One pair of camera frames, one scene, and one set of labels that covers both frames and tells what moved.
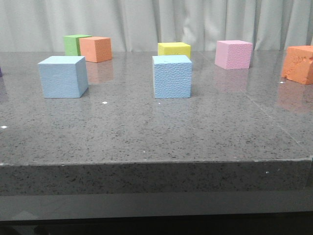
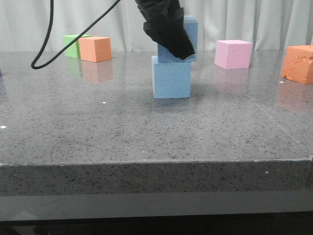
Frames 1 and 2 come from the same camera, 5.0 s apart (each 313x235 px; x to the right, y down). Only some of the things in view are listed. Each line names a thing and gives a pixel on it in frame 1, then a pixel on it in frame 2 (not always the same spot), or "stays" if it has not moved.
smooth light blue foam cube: [64, 76] to [191, 26]
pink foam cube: [234, 54] stays
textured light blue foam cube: [172, 76] stays
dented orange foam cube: [298, 65] stays
